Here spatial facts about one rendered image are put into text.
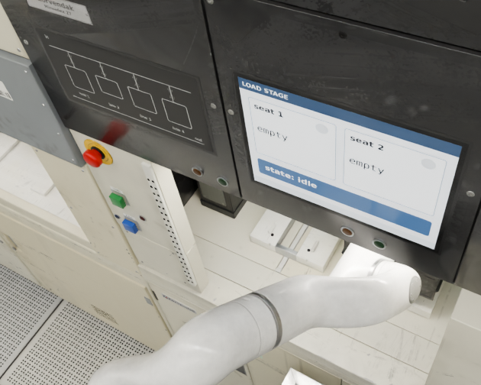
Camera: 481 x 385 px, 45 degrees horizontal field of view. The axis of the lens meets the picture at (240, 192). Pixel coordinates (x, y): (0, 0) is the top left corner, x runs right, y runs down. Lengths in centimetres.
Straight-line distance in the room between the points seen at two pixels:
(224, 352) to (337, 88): 37
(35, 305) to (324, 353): 159
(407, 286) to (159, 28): 56
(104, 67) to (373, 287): 54
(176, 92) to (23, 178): 114
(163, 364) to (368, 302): 34
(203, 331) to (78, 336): 178
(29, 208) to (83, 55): 96
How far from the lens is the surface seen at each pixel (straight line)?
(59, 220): 177
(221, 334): 80
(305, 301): 91
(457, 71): 60
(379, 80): 64
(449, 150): 68
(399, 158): 71
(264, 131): 79
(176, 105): 87
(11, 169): 197
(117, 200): 126
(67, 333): 258
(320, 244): 149
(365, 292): 94
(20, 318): 270
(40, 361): 258
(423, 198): 75
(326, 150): 76
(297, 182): 84
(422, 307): 143
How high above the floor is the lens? 217
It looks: 52 degrees down
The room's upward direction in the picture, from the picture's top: 11 degrees counter-clockwise
